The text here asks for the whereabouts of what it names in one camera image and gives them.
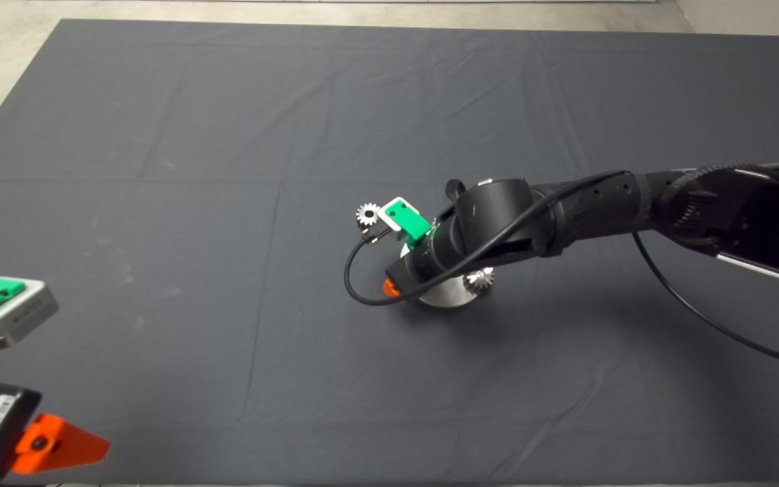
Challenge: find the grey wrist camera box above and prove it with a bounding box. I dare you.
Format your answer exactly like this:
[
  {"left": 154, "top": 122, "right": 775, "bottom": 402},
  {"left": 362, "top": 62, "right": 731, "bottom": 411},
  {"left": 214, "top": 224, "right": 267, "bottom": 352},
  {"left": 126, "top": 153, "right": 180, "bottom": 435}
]
[
  {"left": 376, "top": 196, "right": 412, "bottom": 235},
  {"left": 0, "top": 279, "right": 60, "bottom": 350}
]

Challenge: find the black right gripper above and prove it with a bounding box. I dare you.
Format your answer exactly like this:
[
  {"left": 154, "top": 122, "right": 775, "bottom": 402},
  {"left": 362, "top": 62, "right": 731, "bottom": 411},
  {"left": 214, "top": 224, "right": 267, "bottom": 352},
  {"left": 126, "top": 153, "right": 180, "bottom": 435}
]
[{"left": 382, "top": 247, "right": 448, "bottom": 299}]

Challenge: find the dark grey table cloth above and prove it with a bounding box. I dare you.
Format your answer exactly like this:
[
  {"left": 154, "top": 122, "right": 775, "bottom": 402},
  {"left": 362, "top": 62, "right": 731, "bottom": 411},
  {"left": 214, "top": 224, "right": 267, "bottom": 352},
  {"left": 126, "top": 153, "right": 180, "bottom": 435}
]
[{"left": 0, "top": 19, "right": 779, "bottom": 486}]

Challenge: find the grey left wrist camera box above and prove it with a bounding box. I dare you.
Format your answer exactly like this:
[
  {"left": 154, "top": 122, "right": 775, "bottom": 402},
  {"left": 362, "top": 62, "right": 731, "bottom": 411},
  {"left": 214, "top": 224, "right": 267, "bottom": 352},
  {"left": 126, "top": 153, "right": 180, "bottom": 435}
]
[{"left": 0, "top": 279, "right": 60, "bottom": 350}]

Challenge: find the round metal plate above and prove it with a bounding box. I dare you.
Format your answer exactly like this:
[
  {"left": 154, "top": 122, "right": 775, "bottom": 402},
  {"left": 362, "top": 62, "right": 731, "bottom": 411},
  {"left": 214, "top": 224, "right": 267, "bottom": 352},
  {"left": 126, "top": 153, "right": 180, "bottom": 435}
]
[{"left": 400, "top": 242, "right": 492, "bottom": 309}]

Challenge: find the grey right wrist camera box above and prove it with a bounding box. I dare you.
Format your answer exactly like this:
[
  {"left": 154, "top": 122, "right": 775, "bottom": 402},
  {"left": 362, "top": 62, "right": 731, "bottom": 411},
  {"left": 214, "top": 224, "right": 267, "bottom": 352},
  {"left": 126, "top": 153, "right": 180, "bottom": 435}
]
[{"left": 376, "top": 196, "right": 412, "bottom": 235}]

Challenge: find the green right camera mount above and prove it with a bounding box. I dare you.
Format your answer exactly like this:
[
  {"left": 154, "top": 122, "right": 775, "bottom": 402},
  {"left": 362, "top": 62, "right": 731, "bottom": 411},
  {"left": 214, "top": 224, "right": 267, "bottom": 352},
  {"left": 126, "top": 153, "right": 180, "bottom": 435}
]
[{"left": 389, "top": 201, "right": 433, "bottom": 245}]

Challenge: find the black right camera cable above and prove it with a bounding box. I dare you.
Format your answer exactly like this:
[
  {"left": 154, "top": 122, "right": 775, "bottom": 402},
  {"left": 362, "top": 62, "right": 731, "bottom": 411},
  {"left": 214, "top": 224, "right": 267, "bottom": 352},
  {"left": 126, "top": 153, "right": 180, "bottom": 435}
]
[{"left": 344, "top": 169, "right": 779, "bottom": 373}]

